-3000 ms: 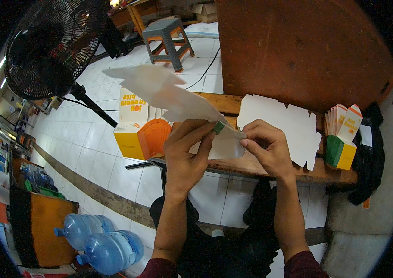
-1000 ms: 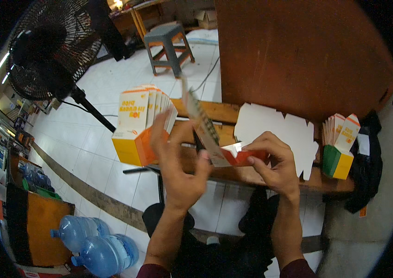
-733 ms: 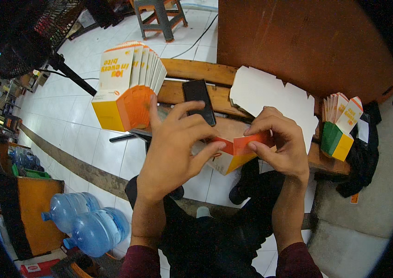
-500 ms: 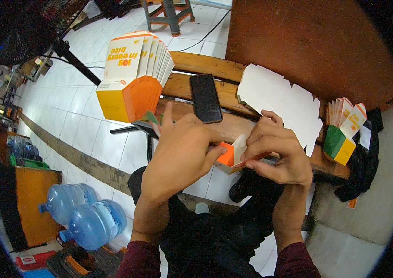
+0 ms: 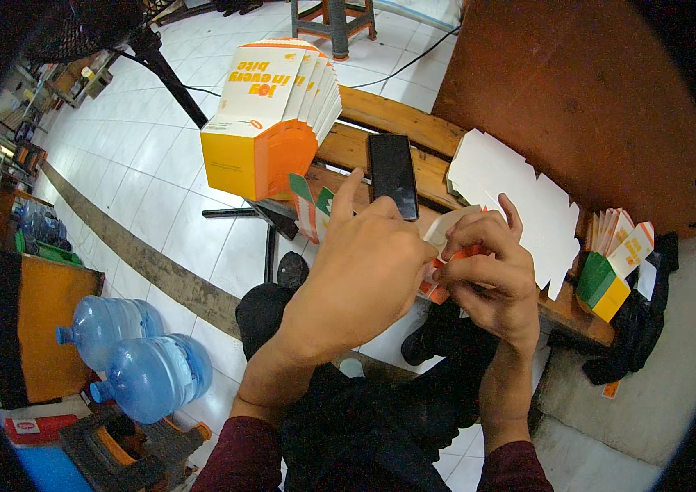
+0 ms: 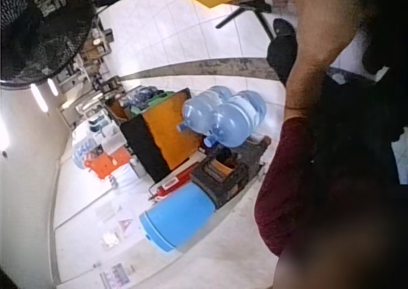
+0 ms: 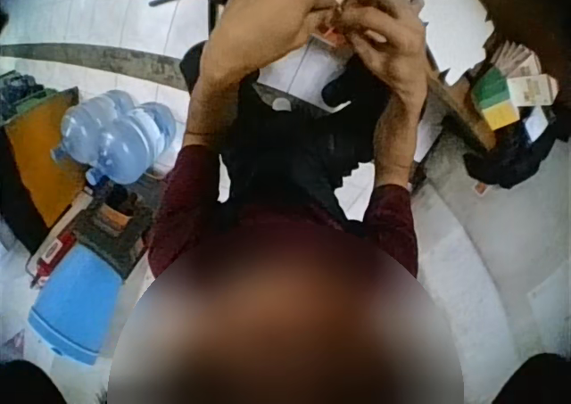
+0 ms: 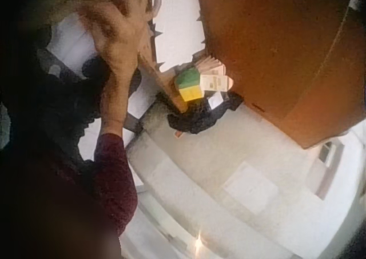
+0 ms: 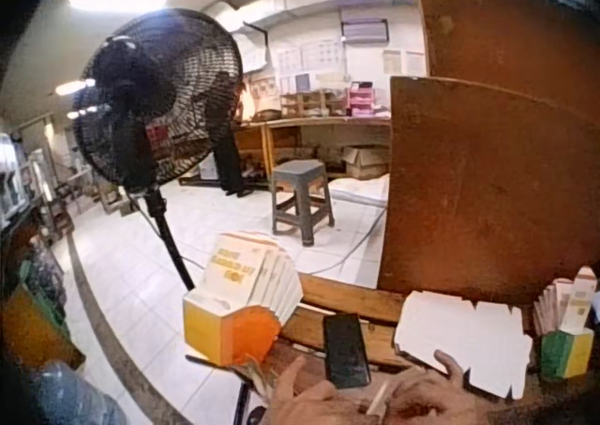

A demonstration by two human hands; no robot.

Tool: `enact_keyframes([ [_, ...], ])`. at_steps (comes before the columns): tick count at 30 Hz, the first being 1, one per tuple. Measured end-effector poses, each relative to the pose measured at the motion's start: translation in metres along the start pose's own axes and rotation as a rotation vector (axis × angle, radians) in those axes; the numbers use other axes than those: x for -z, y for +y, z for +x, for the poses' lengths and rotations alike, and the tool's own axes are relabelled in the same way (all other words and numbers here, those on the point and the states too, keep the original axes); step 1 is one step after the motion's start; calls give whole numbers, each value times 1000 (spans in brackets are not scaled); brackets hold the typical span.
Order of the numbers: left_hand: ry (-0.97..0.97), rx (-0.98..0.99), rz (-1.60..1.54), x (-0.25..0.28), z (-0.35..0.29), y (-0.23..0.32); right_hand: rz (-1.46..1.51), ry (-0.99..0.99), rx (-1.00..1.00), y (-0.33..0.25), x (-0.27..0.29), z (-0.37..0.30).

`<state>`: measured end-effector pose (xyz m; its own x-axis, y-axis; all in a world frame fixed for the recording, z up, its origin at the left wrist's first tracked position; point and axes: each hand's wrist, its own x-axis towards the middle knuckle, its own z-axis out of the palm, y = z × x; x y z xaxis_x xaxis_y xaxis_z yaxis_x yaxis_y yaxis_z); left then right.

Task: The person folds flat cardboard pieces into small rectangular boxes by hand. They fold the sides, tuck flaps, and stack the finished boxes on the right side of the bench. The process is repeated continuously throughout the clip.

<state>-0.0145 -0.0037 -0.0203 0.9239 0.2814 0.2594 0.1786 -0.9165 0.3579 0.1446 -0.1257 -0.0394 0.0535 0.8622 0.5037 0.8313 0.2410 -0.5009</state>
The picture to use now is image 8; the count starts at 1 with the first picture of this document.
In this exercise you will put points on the green and yellow box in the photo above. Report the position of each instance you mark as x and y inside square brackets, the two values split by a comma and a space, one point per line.
[187, 84]

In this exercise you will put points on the black cloth bag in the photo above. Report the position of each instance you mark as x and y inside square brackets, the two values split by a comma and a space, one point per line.
[200, 117]

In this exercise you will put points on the white paper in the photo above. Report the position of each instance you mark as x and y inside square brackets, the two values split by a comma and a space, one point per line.
[71, 41]

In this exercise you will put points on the grey metal bar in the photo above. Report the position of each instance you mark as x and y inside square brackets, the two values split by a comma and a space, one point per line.
[143, 119]

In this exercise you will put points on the stack of brown cards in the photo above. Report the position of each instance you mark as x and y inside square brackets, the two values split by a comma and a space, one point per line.
[211, 63]

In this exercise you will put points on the large brown cardboard box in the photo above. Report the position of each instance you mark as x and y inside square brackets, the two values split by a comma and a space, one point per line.
[274, 47]

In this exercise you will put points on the small orange tag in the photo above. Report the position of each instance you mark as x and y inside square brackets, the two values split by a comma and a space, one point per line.
[178, 134]

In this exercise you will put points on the person's right hand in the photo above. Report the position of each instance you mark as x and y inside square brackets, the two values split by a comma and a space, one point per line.
[117, 33]

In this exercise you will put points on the white labelled packet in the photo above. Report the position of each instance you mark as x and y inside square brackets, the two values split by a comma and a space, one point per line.
[215, 82]

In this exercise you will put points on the white sheet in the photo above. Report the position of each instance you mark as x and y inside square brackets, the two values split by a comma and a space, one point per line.
[177, 30]

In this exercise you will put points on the brown cardboard strip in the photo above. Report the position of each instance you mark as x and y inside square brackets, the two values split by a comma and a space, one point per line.
[163, 79]

